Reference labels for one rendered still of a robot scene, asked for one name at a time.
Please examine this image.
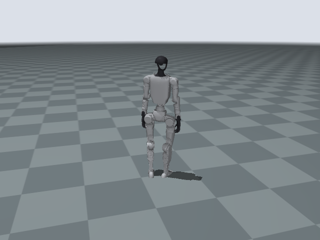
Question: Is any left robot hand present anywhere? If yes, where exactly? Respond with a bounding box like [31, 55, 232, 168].
[141, 111, 146, 128]

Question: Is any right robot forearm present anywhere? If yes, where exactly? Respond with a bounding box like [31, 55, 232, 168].
[173, 96, 181, 119]

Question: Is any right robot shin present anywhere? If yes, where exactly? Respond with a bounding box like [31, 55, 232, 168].
[162, 145, 172, 174]

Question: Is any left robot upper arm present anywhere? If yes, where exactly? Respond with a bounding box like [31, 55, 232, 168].
[143, 75, 151, 99]

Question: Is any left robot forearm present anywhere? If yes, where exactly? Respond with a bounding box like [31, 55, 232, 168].
[141, 93, 149, 115]

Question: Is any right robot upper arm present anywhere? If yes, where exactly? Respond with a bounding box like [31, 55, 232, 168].
[169, 77, 179, 103]

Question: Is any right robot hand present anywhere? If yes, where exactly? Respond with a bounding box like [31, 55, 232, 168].
[174, 115, 181, 133]

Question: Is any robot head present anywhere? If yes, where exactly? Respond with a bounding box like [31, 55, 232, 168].
[155, 56, 168, 77]

